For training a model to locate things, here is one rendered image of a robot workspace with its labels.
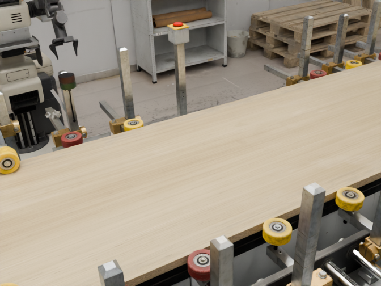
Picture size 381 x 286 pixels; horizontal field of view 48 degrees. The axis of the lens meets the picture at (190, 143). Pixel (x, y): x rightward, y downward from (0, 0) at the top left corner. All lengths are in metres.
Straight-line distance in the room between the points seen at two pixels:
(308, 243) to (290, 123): 0.79
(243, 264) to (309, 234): 0.36
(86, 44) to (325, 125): 3.24
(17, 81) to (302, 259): 1.99
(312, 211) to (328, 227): 0.53
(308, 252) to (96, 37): 3.83
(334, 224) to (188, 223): 0.53
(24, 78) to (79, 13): 1.96
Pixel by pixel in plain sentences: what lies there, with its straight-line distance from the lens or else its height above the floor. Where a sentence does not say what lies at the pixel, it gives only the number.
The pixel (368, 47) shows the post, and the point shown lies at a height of 0.90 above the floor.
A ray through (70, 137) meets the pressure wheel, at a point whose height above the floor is 0.91.
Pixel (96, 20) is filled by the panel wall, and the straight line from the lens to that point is 4.59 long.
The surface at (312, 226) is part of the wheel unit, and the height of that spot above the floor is 1.06.
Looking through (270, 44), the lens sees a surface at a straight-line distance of 5.09.
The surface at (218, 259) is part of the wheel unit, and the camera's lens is 0.89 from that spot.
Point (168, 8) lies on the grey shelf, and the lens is 4.85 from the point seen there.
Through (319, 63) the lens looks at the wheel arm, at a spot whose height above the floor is 0.84.
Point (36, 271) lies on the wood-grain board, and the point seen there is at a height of 0.90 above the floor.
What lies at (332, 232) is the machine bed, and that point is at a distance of 1.56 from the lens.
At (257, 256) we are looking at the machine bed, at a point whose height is 0.76.
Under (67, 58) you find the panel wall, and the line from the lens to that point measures 4.59.
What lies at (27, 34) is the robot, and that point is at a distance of 2.58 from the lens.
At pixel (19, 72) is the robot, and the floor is 0.86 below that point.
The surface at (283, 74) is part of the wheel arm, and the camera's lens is 2.47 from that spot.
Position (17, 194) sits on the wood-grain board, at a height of 0.90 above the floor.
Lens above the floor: 1.72
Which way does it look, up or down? 31 degrees down
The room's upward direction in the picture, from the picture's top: 2 degrees counter-clockwise
